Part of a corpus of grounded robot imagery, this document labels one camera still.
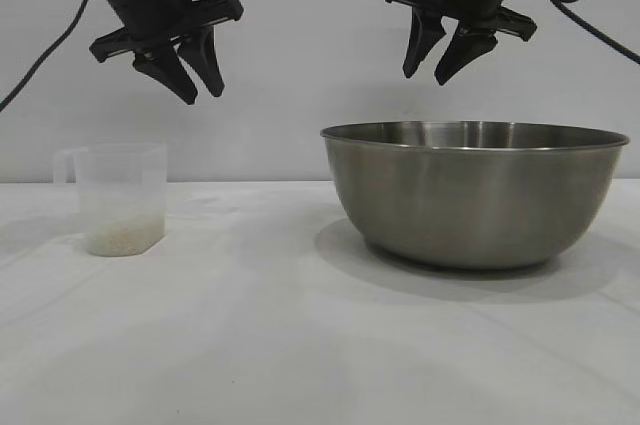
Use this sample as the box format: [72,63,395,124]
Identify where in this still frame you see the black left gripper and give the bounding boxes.
[69,0,245,106]

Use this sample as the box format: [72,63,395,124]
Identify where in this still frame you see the translucent plastic measuring cup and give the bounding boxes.
[53,142,169,257]

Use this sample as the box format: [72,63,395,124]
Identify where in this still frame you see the stainless steel mixing bowl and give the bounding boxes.
[319,119,631,270]

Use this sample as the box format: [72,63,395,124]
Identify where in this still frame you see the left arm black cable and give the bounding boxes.
[0,0,97,114]

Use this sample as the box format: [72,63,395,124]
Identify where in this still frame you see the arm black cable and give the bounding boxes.
[524,0,640,66]
[0,0,97,114]

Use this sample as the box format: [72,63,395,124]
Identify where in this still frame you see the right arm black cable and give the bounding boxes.
[524,0,640,66]

